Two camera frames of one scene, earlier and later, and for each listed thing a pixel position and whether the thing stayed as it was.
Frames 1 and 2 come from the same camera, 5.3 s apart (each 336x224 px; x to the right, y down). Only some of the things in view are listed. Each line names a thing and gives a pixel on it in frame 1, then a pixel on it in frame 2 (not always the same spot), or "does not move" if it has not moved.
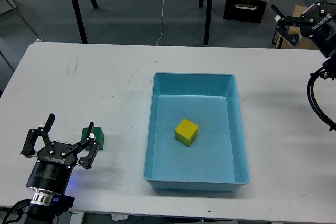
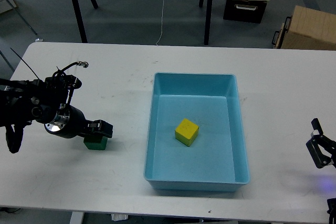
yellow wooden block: (186, 131) does not move
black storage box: (246, 10) does not move
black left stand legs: (80, 24) does not move
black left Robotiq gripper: (52, 169) to (70, 122)
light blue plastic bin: (216, 160) does not move
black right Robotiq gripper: (318, 22) to (321, 147)
